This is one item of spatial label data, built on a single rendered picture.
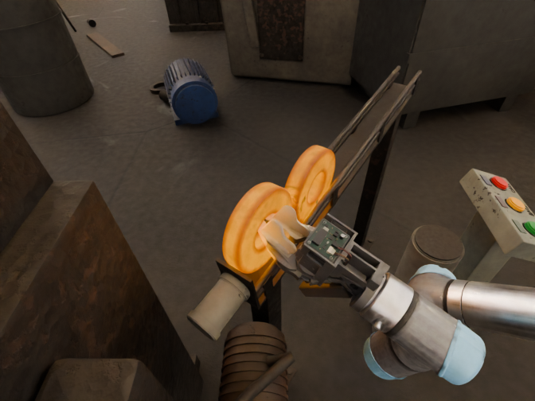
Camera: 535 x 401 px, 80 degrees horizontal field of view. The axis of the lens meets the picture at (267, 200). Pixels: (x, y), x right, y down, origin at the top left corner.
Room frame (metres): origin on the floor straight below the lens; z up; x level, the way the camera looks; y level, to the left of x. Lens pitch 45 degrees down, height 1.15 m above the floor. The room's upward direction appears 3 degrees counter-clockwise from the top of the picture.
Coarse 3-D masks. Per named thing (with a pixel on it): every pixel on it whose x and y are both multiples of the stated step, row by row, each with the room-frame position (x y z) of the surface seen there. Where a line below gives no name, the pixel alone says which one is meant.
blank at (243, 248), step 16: (256, 192) 0.36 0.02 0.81; (272, 192) 0.36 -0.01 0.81; (288, 192) 0.40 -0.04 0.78; (240, 208) 0.33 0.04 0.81; (256, 208) 0.33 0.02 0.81; (272, 208) 0.36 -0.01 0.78; (240, 224) 0.31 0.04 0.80; (256, 224) 0.33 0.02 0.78; (224, 240) 0.31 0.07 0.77; (240, 240) 0.30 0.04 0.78; (256, 240) 0.35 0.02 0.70; (224, 256) 0.30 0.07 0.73; (240, 256) 0.29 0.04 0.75; (256, 256) 0.32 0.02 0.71
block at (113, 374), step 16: (64, 368) 0.12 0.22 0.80; (80, 368) 0.12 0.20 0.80; (96, 368) 0.12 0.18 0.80; (112, 368) 0.12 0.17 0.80; (128, 368) 0.12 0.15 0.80; (144, 368) 0.12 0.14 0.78; (48, 384) 0.11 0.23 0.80; (64, 384) 0.11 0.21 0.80; (80, 384) 0.11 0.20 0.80; (96, 384) 0.10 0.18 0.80; (112, 384) 0.10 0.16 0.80; (128, 384) 0.10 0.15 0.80; (144, 384) 0.11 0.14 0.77; (160, 384) 0.13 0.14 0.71; (48, 400) 0.09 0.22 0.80; (64, 400) 0.09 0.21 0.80; (80, 400) 0.09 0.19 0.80; (96, 400) 0.09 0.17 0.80; (112, 400) 0.09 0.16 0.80; (128, 400) 0.09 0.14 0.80; (144, 400) 0.10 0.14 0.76; (160, 400) 0.11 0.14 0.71
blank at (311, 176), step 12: (300, 156) 0.47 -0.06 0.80; (312, 156) 0.46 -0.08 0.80; (324, 156) 0.48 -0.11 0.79; (300, 168) 0.44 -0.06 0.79; (312, 168) 0.44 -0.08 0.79; (324, 168) 0.48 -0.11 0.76; (288, 180) 0.43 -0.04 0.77; (300, 180) 0.42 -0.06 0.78; (312, 180) 0.45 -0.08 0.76; (324, 180) 0.49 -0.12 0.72; (300, 192) 0.41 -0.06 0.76; (312, 192) 0.48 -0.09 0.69; (324, 192) 0.49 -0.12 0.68; (300, 204) 0.41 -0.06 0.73; (312, 204) 0.45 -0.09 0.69; (300, 216) 0.42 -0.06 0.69
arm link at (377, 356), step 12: (372, 336) 0.22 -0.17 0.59; (384, 336) 0.20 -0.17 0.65; (372, 348) 0.20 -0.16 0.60; (384, 348) 0.18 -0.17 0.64; (372, 360) 0.18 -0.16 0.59; (384, 360) 0.17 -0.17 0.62; (396, 360) 0.16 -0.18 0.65; (384, 372) 0.16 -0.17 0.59; (396, 372) 0.16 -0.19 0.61; (408, 372) 0.15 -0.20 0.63
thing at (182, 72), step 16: (176, 64) 2.18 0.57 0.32; (192, 64) 2.18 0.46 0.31; (176, 80) 1.97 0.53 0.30; (192, 80) 1.88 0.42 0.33; (208, 80) 2.04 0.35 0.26; (176, 96) 1.84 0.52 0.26; (192, 96) 1.85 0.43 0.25; (208, 96) 1.88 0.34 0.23; (176, 112) 1.83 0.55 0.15; (192, 112) 1.84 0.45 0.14; (208, 112) 1.87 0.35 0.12
